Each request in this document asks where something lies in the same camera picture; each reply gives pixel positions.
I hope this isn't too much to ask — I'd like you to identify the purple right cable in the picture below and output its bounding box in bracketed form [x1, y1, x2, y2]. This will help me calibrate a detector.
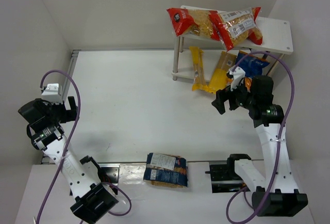
[225, 51, 295, 223]

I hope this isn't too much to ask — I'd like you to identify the blue orange pasta bag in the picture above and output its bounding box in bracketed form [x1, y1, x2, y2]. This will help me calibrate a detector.
[239, 55, 270, 90]

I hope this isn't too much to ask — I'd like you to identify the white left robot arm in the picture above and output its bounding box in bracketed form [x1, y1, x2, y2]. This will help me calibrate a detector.
[18, 97, 118, 223]

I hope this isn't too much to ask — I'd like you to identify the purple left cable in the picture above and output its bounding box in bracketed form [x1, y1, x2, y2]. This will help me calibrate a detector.
[35, 69, 133, 224]

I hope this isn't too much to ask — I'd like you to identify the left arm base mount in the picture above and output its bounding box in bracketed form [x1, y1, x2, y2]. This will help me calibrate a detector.
[97, 165, 120, 185]

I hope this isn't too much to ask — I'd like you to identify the red pasta bag left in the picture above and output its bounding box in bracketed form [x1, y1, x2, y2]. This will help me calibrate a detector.
[167, 8, 221, 41]

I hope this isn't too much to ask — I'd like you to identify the purple cable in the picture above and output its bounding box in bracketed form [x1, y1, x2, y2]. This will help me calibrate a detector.
[35, 69, 133, 224]
[225, 51, 295, 223]

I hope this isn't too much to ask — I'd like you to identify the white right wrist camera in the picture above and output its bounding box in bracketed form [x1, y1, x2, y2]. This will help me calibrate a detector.
[226, 65, 245, 91]

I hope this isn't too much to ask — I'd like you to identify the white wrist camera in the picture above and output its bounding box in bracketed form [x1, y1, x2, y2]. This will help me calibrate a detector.
[226, 65, 245, 91]
[41, 83, 62, 104]

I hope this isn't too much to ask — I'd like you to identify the red pasta bag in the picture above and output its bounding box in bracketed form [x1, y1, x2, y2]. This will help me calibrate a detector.
[167, 8, 221, 41]
[209, 7, 263, 51]

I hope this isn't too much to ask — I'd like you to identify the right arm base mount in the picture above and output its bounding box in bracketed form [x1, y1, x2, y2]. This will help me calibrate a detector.
[205, 154, 251, 193]

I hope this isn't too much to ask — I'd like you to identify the dark blue pasta bag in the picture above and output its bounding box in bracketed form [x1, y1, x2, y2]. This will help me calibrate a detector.
[143, 153, 188, 188]

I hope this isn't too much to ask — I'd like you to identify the white two-tier shelf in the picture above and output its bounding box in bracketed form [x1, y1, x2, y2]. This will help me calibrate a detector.
[172, 16, 293, 81]

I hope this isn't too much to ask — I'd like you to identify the thin yellow spaghetti pack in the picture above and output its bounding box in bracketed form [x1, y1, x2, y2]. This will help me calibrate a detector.
[189, 46, 208, 91]

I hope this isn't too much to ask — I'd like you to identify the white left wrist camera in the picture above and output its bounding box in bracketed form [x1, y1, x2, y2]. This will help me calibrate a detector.
[41, 83, 62, 104]

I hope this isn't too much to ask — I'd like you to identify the red pasta bag right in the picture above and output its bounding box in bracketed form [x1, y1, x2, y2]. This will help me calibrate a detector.
[209, 7, 263, 51]

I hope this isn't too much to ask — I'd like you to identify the wide yellow spaghetti pack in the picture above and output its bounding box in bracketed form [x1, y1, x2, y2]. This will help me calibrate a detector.
[208, 52, 237, 94]

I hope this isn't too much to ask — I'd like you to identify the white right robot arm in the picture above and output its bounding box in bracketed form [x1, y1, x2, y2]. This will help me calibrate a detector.
[212, 75, 308, 217]

